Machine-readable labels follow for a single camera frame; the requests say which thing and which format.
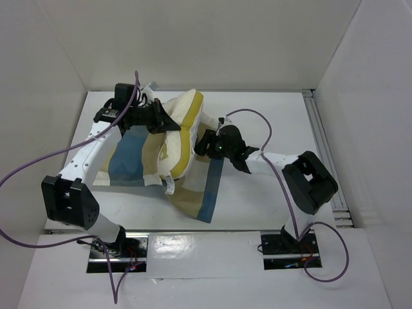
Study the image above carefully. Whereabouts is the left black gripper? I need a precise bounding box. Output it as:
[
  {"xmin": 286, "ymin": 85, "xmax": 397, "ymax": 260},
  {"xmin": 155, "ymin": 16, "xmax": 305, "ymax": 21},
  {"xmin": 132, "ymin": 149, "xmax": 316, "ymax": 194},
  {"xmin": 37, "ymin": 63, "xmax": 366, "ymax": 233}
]
[{"xmin": 129, "ymin": 98, "xmax": 180, "ymax": 135}]

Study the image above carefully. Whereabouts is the cream pillow with yellow edge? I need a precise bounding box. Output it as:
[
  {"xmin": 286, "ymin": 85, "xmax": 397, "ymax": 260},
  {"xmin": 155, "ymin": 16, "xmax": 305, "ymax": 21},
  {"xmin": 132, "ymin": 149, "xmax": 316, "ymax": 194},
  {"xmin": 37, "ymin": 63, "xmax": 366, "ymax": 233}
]
[{"xmin": 157, "ymin": 89, "xmax": 203, "ymax": 180}]

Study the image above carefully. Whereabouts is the blue beige patchwork pillowcase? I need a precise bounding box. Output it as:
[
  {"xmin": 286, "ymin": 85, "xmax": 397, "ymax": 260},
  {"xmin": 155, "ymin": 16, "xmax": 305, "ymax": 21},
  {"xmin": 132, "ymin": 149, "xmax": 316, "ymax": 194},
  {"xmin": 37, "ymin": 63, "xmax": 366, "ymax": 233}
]
[{"xmin": 93, "ymin": 126, "xmax": 224, "ymax": 223}]

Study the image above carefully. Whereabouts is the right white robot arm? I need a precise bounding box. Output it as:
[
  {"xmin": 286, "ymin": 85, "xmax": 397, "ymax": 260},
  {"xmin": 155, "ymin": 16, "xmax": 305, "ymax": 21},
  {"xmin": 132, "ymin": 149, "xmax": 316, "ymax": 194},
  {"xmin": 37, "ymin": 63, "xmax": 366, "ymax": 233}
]
[{"xmin": 194, "ymin": 125, "xmax": 339, "ymax": 252}]

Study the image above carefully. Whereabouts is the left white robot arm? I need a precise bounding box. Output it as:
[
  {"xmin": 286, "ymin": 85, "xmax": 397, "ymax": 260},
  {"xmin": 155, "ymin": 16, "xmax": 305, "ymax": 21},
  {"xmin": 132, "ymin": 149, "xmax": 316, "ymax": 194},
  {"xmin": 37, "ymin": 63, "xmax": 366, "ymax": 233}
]
[{"xmin": 41, "ymin": 99, "xmax": 182, "ymax": 257}]

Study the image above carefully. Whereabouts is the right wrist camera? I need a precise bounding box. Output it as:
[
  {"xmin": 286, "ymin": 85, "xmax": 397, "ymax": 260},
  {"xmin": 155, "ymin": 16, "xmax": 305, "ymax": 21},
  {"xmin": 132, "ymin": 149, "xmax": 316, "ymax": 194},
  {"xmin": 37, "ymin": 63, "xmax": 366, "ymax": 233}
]
[{"xmin": 219, "ymin": 125, "xmax": 245, "ymax": 147}]

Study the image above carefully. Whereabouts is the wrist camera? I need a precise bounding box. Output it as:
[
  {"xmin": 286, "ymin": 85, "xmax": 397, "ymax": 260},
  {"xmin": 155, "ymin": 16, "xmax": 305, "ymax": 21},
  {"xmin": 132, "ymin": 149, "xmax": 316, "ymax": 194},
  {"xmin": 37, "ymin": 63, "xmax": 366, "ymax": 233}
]
[
  {"xmin": 219, "ymin": 125, "xmax": 245, "ymax": 147},
  {"xmin": 111, "ymin": 83, "xmax": 136, "ymax": 111}
]

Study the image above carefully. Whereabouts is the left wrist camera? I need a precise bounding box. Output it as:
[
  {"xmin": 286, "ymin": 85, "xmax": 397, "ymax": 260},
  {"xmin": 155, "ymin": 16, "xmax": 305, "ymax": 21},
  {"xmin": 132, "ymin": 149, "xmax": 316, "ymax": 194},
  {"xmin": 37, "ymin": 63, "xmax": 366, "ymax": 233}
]
[{"xmin": 111, "ymin": 83, "xmax": 136, "ymax": 111}]

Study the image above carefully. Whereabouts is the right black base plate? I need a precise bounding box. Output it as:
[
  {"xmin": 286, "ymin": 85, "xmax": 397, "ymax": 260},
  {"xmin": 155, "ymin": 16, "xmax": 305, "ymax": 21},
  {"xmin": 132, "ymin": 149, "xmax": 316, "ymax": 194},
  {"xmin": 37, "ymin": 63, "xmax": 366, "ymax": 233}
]
[{"xmin": 261, "ymin": 233, "xmax": 319, "ymax": 255}]

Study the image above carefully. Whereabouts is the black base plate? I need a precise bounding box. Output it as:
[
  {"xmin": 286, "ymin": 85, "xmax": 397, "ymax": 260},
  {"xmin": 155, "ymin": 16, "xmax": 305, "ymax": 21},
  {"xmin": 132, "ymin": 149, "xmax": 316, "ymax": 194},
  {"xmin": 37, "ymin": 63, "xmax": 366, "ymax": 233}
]
[
  {"xmin": 261, "ymin": 233, "xmax": 319, "ymax": 255},
  {"xmin": 89, "ymin": 237, "xmax": 148, "ymax": 260}
]

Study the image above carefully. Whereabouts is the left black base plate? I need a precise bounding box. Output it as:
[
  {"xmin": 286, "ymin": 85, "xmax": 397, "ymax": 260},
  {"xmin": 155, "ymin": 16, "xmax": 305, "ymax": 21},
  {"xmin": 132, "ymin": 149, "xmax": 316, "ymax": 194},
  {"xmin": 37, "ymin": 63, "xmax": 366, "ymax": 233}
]
[{"xmin": 89, "ymin": 237, "xmax": 148, "ymax": 260}]

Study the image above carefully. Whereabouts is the aluminium rail right side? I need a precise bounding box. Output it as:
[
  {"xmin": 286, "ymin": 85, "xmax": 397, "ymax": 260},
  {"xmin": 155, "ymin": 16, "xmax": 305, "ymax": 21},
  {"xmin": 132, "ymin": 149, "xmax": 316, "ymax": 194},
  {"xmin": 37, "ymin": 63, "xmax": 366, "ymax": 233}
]
[{"xmin": 302, "ymin": 89, "xmax": 354, "ymax": 229}]

